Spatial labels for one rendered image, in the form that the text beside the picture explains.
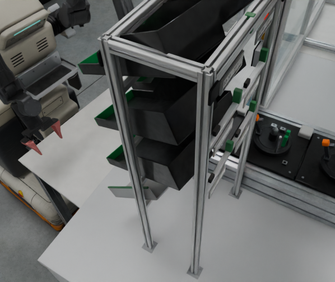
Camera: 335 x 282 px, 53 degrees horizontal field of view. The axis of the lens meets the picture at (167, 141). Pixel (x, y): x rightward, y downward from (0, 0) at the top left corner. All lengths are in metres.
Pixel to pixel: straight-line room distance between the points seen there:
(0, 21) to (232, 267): 1.14
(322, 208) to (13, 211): 1.89
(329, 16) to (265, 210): 1.38
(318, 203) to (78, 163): 0.90
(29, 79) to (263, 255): 1.13
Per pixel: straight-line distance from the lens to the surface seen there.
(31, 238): 2.32
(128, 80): 0.62
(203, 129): 0.53
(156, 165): 0.74
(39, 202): 2.09
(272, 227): 1.24
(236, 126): 1.33
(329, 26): 2.21
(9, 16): 1.38
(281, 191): 1.22
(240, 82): 1.60
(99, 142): 1.45
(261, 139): 1.28
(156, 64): 0.50
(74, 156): 1.44
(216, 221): 1.22
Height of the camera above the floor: 1.95
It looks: 50 degrees down
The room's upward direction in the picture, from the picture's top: 4 degrees counter-clockwise
